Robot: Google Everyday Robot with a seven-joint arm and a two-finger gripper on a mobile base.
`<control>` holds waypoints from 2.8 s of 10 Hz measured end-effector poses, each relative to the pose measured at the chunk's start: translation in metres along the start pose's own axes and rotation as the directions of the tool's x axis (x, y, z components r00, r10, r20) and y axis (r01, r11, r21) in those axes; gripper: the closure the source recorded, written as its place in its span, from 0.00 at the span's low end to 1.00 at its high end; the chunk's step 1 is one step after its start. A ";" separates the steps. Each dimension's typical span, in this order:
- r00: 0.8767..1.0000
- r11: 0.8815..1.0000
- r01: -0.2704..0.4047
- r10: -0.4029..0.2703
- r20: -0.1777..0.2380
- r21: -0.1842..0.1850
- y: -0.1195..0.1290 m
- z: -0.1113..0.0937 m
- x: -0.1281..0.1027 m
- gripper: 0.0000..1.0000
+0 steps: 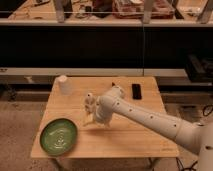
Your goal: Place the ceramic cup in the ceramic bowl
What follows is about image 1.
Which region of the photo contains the black cable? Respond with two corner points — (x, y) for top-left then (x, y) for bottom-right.
(201, 104), (213, 117)

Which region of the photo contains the green ceramic bowl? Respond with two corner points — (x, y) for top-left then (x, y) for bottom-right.
(40, 118), (78, 156)

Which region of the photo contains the white ceramic figurine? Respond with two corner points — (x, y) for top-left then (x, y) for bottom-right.
(84, 93), (96, 115)

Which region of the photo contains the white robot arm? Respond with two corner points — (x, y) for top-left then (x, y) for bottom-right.
(84, 86), (213, 171)

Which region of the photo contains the wooden table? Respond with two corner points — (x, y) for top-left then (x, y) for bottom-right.
(40, 77), (179, 160)

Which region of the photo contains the red clutter box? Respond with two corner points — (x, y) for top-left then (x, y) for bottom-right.
(112, 0), (175, 19)

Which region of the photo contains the long workbench shelf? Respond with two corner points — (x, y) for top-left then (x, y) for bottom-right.
(0, 0), (213, 27)

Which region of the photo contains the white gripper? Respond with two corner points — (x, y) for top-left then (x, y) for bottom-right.
(83, 105), (111, 126)

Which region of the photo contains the black equipment right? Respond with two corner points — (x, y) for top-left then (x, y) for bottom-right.
(185, 55), (213, 83)

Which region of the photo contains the white ceramic cup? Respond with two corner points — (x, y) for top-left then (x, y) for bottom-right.
(57, 75), (71, 95)

